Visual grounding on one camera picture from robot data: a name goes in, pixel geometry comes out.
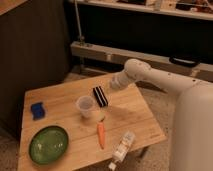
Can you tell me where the orange carrot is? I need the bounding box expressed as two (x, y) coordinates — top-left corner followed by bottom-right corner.
(97, 118), (105, 149)

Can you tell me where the wooden table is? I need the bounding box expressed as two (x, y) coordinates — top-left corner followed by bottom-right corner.
(18, 74), (165, 171)

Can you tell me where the cluttered shelf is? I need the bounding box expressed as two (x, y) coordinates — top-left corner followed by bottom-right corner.
(68, 0), (213, 21)

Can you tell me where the white plastic bottle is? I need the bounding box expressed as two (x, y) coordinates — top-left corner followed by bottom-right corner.
(108, 131), (135, 171)

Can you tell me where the grey metal beam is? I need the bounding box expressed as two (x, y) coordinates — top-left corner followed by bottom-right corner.
(70, 41), (213, 82)

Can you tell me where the black handle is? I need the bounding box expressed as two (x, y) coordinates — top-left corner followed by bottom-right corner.
(169, 57), (200, 68)

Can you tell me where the clear plastic cup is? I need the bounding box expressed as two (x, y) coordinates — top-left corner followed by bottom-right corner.
(76, 96), (95, 118)

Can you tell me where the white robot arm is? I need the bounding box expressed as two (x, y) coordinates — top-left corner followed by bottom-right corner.
(110, 59), (213, 171)

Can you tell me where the green ceramic bowl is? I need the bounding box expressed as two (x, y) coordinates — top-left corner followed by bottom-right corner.
(28, 125), (69, 165)

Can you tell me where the metal pole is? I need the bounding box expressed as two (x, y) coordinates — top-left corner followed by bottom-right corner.
(74, 0), (85, 45)

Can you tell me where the black white striped block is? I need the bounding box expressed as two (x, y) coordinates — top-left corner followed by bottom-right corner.
(93, 86), (108, 107)

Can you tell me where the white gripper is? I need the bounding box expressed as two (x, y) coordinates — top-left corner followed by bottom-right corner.
(110, 71), (131, 90)

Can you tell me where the blue sponge block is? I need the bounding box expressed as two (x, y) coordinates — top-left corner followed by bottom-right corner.
(31, 102), (45, 120)

